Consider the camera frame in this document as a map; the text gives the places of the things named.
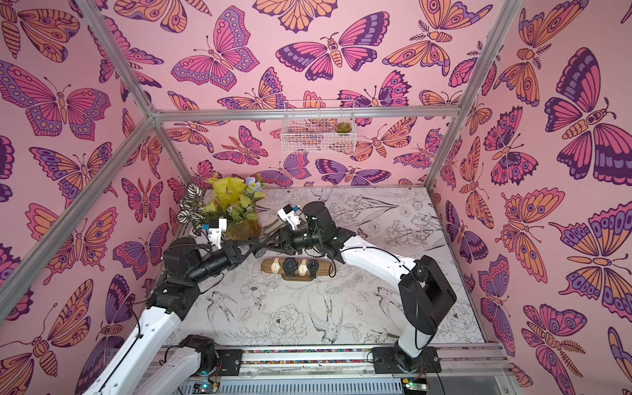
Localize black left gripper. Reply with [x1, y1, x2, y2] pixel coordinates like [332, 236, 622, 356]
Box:
[188, 240, 258, 286]

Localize black chunky sport watch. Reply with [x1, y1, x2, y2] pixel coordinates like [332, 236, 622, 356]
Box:
[282, 258, 299, 277]

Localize cream strap watch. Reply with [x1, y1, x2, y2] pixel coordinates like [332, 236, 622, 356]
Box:
[270, 258, 281, 274]

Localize translucent beige watch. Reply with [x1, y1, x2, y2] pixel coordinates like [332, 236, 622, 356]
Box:
[298, 258, 309, 277]

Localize black round watch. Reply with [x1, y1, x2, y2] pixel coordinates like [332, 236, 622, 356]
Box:
[307, 259, 320, 278]

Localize thin black watch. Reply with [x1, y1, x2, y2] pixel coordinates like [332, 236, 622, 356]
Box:
[253, 246, 268, 258]

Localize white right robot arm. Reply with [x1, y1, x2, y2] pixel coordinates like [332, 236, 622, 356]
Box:
[263, 202, 457, 373]

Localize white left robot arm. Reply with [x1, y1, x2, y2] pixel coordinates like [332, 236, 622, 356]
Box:
[82, 237, 268, 394]

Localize wooden watch stand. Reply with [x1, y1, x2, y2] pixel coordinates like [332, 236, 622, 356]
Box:
[261, 257, 334, 281]

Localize potted plant yellow leaves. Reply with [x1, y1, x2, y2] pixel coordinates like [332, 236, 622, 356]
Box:
[176, 177, 267, 240]

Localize small green succulent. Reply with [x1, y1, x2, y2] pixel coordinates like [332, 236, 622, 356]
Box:
[335, 122, 353, 134]

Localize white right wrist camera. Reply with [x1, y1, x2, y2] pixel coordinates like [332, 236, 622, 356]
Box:
[277, 204, 301, 230]

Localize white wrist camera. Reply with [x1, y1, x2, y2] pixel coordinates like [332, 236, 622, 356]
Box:
[277, 204, 301, 230]
[202, 217, 228, 250]

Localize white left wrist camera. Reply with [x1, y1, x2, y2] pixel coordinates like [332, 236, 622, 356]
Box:
[202, 217, 228, 250]

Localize white wire wall basket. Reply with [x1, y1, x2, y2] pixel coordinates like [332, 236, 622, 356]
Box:
[278, 99, 357, 155]

